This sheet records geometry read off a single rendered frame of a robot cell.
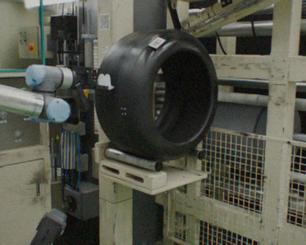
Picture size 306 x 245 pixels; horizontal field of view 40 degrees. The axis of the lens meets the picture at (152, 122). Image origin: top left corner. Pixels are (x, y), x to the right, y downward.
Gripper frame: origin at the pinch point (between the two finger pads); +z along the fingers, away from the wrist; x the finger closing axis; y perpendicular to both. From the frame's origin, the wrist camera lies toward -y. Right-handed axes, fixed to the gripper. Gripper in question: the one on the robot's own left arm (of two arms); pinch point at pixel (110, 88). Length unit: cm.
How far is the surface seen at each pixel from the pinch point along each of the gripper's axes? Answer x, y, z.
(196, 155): -10, -27, 46
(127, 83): -6.9, 2.5, 2.4
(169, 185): -11.8, -39.3, 27.5
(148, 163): -7.5, -29.8, 18.0
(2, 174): 52, -45, -17
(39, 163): 52, -40, 1
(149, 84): -12.2, 3.1, 9.3
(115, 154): 14.9, -29.9, 18.1
